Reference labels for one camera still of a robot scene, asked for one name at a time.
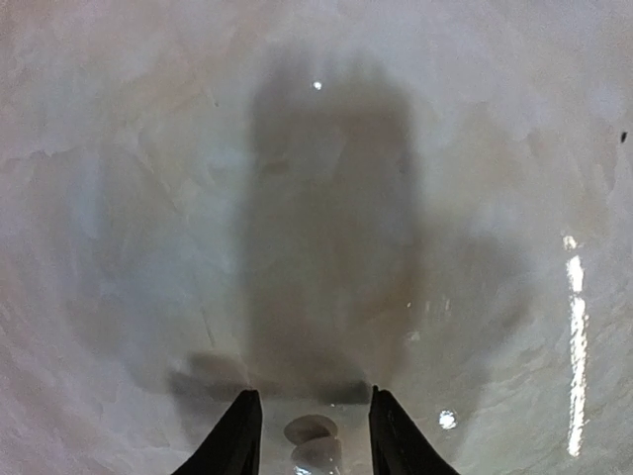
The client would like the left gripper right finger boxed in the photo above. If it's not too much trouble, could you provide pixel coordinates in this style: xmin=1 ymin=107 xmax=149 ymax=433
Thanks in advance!
xmin=369 ymin=386 xmax=458 ymax=475

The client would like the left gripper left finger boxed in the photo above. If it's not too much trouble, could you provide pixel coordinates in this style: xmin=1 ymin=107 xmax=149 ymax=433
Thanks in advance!
xmin=173 ymin=390 xmax=262 ymax=475

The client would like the white clip earbud left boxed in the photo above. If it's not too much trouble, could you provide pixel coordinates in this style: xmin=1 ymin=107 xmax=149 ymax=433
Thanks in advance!
xmin=284 ymin=415 xmax=342 ymax=474

